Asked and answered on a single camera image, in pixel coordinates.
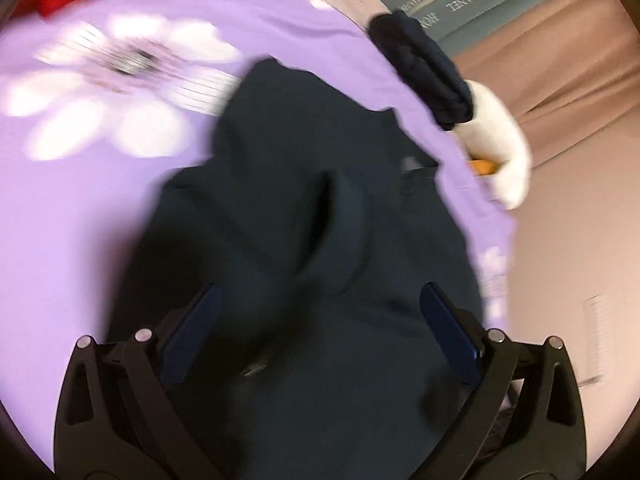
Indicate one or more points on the folded dark navy garment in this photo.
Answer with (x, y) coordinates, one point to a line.
(424, 67)

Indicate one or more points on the white wall power strip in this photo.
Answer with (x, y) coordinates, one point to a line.
(598, 342)

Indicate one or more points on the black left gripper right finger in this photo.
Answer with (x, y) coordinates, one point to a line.
(546, 435)

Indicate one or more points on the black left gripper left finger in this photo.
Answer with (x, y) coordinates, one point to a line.
(115, 419)

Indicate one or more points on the white plush goose toy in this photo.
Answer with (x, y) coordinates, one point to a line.
(496, 146)

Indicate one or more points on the pink pleated curtain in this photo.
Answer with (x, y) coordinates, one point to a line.
(565, 69)

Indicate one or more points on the purple floral bed sheet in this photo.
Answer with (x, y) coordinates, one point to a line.
(101, 103)

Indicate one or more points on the dark navy zip sweater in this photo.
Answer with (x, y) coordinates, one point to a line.
(321, 222)

